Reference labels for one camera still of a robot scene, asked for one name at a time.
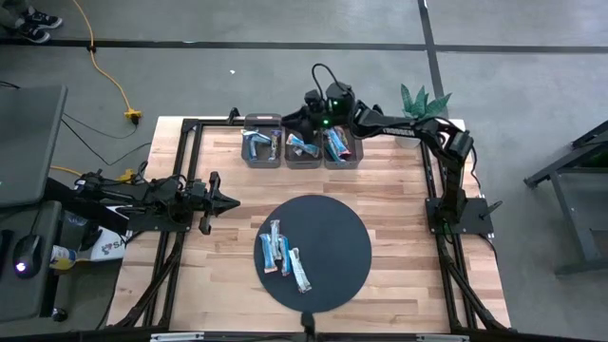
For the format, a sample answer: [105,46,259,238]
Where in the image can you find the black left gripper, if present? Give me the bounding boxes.
[188,171,242,236]

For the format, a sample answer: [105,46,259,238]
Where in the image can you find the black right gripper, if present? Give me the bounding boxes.
[282,108,334,144]

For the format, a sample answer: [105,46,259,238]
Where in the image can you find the dark blue snack bag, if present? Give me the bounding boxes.
[285,132,321,159]

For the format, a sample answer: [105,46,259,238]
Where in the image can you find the blue red-ended granola bar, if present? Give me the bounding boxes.
[324,126,353,163]
[277,236,293,277]

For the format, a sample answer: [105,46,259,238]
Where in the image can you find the blue silver granola bar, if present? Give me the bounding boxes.
[269,218,282,261]

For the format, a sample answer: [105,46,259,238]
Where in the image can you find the white yellow-panel granola bar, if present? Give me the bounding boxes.
[288,247,314,295]

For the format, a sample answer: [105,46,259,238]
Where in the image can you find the grey plastic bin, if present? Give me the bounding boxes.
[322,123,366,171]
[240,112,285,170]
[283,123,325,171]

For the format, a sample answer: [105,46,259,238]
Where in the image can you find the white round plant pot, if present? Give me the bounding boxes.
[395,117,425,150]

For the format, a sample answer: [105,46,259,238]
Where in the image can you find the round dark woven mat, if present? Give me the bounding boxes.
[253,194,373,314]

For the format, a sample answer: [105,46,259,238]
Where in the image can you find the green snake plant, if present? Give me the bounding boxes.
[399,84,453,120]

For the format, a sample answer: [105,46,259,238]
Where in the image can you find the white printed bag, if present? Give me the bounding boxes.
[75,226,133,263]

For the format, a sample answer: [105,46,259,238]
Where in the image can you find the yellow blue drink can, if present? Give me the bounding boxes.
[48,243,78,272]

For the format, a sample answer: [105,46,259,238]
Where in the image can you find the grey side table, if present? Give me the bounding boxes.
[0,199,64,324]

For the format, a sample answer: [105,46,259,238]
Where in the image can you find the black computer mouse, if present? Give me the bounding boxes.
[12,234,44,280]

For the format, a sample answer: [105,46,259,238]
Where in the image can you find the dark grey flat panel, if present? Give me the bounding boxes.
[0,85,68,209]

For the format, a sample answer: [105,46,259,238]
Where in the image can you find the person's shoe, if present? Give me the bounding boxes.
[16,24,51,45]
[22,9,64,30]

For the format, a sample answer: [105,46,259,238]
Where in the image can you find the person's leg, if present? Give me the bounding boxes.
[0,0,29,28]

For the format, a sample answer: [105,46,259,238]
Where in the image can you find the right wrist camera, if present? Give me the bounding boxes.
[303,87,324,112]

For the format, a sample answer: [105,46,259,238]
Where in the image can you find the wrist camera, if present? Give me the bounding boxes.
[188,179,210,200]
[303,87,324,112]

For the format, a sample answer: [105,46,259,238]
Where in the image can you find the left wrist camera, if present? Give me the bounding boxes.
[188,179,210,200]

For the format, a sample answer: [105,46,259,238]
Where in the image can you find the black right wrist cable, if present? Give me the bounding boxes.
[311,63,344,96]

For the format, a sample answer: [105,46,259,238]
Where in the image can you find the black rig frame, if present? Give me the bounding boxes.
[107,106,515,336]

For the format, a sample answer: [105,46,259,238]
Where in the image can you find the yellow power cord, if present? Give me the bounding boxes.
[49,164,139,184]

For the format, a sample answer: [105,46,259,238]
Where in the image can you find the yellow extension cord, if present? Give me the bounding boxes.
[70,0,143,126]

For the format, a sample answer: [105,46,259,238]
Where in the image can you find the black metal cart frame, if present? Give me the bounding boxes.
[522,119,608,276]

